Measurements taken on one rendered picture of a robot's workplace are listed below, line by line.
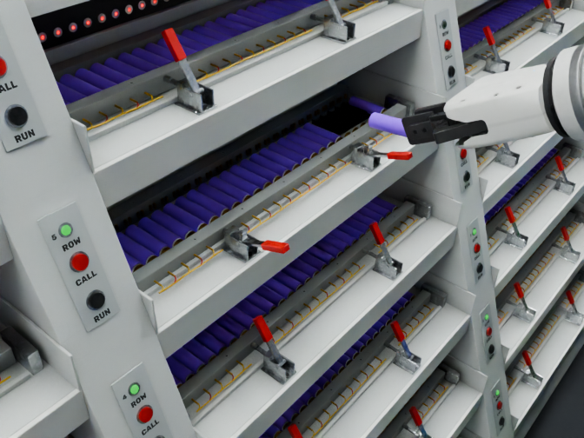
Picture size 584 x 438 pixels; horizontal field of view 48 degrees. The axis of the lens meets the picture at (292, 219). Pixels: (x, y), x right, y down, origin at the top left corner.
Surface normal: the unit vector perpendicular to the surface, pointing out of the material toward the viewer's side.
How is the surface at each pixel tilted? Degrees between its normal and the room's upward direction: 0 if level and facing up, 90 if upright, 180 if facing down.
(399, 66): 90
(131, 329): 90
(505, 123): 93
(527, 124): 98
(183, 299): 20
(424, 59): 90
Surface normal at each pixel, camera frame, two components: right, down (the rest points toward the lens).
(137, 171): 0.77, 0.40
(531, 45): 0.02, -0.79
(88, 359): 0.73, 0.11
